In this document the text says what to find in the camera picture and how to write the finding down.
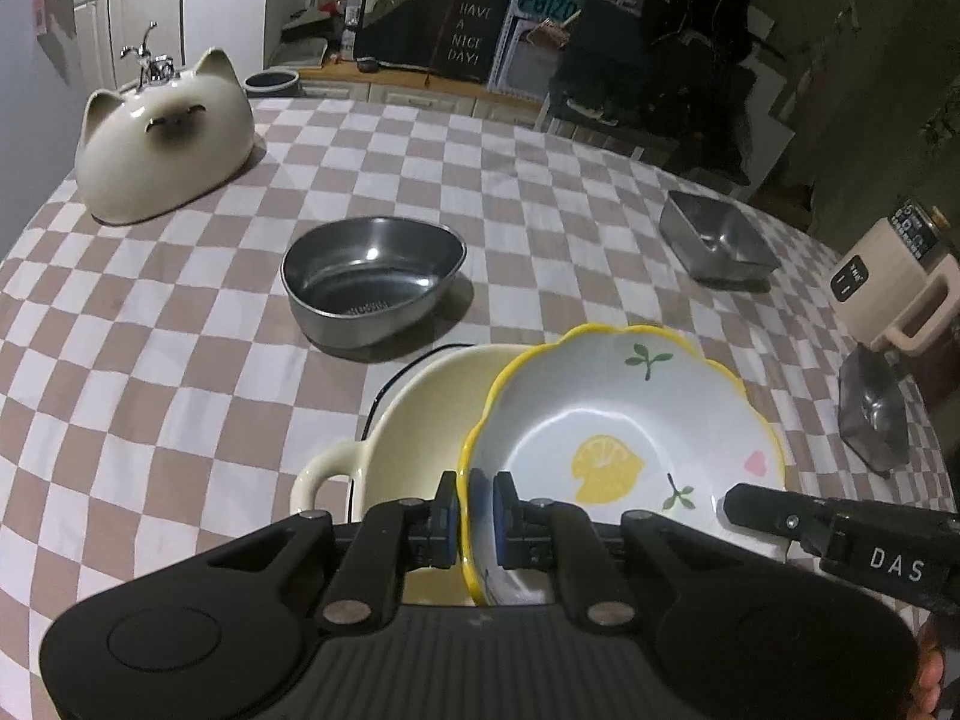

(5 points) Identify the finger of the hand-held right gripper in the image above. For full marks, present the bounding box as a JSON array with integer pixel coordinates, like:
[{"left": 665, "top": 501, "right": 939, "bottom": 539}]
[{"left": 724, "top": 484, "right": 841, "bottom": 560}]

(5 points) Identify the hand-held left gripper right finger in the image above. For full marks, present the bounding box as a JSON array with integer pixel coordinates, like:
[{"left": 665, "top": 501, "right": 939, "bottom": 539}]
[{"left": 491, "top": 471, "right": 758, "bottom": 631}]

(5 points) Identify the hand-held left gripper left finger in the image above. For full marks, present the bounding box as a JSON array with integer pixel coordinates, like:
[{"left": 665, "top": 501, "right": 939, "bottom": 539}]
[{"left": 202, "top": 471, "right": 462, "bottom": 632}]

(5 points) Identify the cream two-handled bowl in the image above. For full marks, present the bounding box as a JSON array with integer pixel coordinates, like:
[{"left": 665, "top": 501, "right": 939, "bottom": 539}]
[{"left": 289, "top": 343, "right": 541, "bottom": 605}]

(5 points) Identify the square steel container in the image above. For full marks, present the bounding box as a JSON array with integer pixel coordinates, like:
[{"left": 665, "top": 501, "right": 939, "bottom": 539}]
[
  {"left": 658, "top": 190, "right": 782, "bottom": 283},
  {"left": 838, "top": 349, "right": 912, "bottom": 475}
]

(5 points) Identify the lemon print yellow-rimmed bowl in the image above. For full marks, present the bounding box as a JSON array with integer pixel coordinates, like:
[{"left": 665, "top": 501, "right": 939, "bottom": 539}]
[{"left": 459, "top": 322, "right": 787, "bottom": 608}]

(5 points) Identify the oval steel bowl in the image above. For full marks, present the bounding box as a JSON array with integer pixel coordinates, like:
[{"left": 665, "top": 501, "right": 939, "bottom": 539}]
[{"left": 281, "top": 216, "right": 467, "bottom": 350}]

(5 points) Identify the person's right hand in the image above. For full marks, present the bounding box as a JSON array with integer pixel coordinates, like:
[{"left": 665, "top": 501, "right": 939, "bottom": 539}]
[{"left": 916, "top": 611, "right": 947, "bottom": 720}]

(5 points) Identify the beige electric kettle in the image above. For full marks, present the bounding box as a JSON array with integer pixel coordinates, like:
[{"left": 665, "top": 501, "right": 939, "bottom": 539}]
[{"left": 830, "top": 199, "right": 960, "bottom": 357}]

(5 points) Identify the brown white checkered tablecloth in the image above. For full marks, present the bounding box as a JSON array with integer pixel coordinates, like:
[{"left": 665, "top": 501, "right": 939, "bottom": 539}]
[{"left": 0, "top": 94, "right": 960, "bottom": 691}]

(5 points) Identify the dark clothes pile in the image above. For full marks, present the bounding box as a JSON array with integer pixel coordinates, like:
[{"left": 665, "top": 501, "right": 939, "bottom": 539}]
[{"left": 551, "top": 0, "right": 758, "bottom": 181}]

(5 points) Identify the cat-shaped ceramic pot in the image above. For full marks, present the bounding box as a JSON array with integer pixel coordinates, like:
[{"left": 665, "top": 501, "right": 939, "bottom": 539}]
[{"left": 73, "top": 47, "right": 256, "bottom": 226}]

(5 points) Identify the dark pet bowl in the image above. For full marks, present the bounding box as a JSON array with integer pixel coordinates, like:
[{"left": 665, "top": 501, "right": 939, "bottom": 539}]
[{"left": 244, "top": 69, "right": 299, "bottom": 95}]

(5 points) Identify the black letter board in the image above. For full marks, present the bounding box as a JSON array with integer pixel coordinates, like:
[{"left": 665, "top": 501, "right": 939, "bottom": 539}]
[{"left": 356, "top": 0, "right": 511, "bottom": 83}]

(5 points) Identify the teal plate sign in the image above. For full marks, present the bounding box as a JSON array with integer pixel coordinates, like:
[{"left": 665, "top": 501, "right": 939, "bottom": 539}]
[{"left": 516, "top": 0, "right": 582, "bottom": 27}]

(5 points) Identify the chrome tap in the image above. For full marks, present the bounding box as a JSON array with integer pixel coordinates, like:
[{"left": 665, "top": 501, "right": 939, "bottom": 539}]
[{"left": 120, "top": 21, "right": 177, "bottom": 89}]

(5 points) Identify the white kitchen cabinet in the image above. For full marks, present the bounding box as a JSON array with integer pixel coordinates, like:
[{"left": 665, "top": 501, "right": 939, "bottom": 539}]
[{"left": 71, "top": 0, "right": 185, "bottom": 91}]

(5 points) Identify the white metal frame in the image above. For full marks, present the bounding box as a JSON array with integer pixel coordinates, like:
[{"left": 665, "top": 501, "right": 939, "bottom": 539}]
[{"left": 487, "top": 15, "right": 571, "bottom": 102}]

